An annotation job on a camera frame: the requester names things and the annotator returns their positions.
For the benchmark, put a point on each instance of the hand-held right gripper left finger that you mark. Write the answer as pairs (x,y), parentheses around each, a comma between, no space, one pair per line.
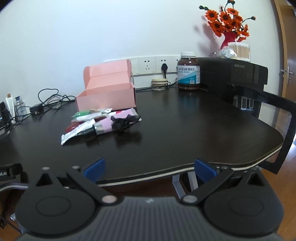
(94,170)

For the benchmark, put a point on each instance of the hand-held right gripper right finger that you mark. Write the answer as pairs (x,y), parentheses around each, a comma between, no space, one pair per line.
(204,170)

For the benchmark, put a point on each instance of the white tube with black print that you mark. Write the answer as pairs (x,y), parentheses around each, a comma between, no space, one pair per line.
(74,134)

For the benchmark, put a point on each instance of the lilac cream tube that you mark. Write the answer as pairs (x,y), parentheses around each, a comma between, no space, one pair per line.
(104,126)

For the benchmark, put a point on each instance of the green packet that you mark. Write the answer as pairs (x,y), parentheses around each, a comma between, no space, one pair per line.
(79,114)

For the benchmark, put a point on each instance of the small white charm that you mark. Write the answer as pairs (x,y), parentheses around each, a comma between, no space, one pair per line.
(101,111)

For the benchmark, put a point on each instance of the white tube with red band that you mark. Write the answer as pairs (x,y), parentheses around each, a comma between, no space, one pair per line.
(122,112)

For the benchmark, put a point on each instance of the pink cardboard box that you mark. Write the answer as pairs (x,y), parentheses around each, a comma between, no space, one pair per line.
(104,99)

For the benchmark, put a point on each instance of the black wooden desktop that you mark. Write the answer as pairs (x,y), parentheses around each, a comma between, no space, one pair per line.
(173,129)

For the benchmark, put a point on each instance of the grey metal desk leg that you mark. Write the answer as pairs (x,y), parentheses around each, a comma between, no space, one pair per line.
(179,185)

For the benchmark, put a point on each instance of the black box-shaped device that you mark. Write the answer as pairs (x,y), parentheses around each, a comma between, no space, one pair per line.
(4,115)

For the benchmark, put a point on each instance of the clear plastic bottle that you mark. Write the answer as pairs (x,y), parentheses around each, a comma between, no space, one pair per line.
(19,109)

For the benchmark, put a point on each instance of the black power adapter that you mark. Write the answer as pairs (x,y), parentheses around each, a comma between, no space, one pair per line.
(37,109)

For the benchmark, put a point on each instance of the black mesh chair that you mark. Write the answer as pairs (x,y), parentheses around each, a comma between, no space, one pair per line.
(266,97)

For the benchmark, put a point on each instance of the black boxy appliance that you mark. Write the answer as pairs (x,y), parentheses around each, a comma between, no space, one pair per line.
(219,74)

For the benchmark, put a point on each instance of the brown supplement bottle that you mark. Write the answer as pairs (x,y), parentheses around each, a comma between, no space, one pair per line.
(188,74)

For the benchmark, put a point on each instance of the beige round suction holder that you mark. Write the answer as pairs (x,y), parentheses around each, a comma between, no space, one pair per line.
(159,83)

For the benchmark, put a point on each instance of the black power plug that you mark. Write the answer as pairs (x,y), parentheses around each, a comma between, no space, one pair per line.
(164,67)

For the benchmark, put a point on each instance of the clear plastic wrapped pack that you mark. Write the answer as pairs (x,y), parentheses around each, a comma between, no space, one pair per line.
(222,53)

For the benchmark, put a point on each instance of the clear cotton swab container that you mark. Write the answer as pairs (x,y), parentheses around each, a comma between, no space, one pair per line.
(241,52)

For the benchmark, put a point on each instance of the red vase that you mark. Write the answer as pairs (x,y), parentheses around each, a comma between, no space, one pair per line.
(227,39)

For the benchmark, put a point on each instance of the wooden door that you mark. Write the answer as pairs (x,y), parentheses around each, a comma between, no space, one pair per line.
(289,46)

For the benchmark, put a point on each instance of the orange artificial flowers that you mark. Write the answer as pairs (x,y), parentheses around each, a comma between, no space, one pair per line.
(226,18)

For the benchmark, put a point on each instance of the white data port wall plate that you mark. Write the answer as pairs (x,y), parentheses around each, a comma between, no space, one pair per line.
(135,67)

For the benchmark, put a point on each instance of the white wall socket plate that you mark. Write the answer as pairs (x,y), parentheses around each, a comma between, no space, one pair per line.
(150,62)
(171,62)
(177,61)

